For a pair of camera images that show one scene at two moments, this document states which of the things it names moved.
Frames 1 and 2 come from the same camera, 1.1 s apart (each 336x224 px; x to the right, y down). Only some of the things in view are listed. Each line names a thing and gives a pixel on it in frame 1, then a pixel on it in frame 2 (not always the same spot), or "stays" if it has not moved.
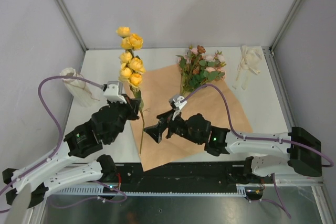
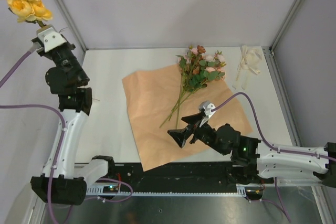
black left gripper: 133,108 to 48,53
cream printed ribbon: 251,60 stays
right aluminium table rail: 280,87 stays
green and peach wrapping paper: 161,93 stays
